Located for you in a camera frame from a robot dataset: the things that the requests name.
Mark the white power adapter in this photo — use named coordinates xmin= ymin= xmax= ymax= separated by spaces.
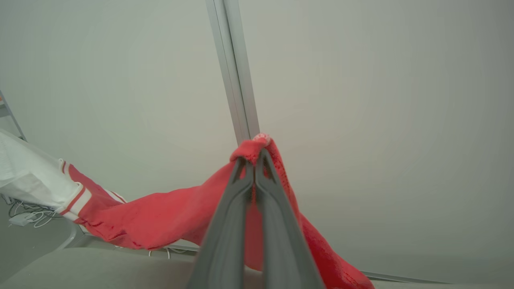
xmin=9 ymin=213 xmax=37 ymax=226

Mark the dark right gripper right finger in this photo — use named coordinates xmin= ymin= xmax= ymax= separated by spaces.
xmin=255 ymin=149 xmax=326 ymax=289

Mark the grey metal rack frame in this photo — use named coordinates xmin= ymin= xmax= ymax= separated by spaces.
xmin=0 ymin=90 xmax=27 ymax=141

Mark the white floor cable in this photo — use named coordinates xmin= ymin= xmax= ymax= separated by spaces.
xmin=0 ymin=195 xmax=61 ymax=229
xmin=148 ymin=246 xmax=194 ymax=258

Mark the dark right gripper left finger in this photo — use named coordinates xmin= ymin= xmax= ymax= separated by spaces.
xmin=186 ymin=157 xmax=255 ymax=289

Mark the grey metal partition post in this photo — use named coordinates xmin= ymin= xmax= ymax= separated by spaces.
xmin=206 ymin=0 xmax=261 ymax=146

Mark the red white-striped garment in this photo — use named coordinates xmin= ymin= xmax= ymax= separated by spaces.
xmin=58 ymin=133 xmax=376 ymax=289

